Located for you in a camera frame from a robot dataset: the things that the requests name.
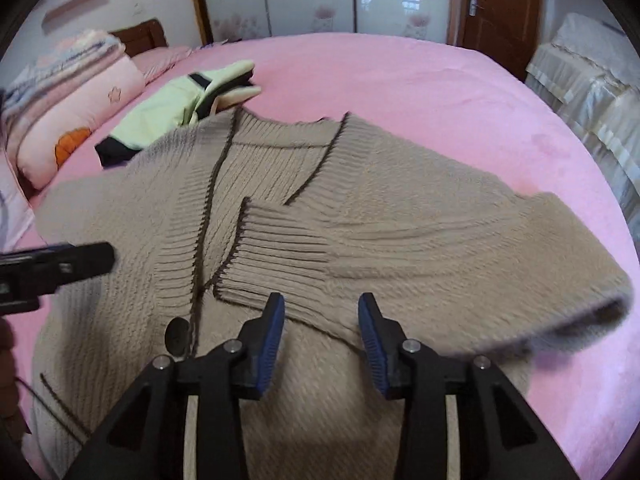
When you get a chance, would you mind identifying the folded striped quilt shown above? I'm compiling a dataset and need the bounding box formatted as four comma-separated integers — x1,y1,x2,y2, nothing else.
1,29,125,146

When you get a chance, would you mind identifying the brown wooden door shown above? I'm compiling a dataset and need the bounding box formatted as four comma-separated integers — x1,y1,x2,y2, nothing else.
459,0,541,81

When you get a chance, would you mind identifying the light green jacket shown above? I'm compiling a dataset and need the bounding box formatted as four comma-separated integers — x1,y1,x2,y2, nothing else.
94,60,262,168

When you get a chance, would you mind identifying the pink cartoon pillow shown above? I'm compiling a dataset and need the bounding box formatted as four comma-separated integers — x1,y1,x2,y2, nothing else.
6,55,144,190

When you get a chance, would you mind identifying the wooden headboard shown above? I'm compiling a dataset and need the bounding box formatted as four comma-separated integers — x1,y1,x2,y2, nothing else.
111,18,168,58

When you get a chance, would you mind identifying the pink bed blanket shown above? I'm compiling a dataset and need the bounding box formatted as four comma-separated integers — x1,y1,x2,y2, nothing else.
16,34,639,479

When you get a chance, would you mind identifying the person's left hand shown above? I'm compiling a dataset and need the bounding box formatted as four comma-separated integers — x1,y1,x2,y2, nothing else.
0,318,27,444

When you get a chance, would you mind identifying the beige knit cardigan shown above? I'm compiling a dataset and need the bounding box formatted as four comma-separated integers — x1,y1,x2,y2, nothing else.
32,108,634,479

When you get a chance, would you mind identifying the white lace covered furniture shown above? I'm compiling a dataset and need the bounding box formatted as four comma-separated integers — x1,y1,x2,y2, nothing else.
525,13,639,244

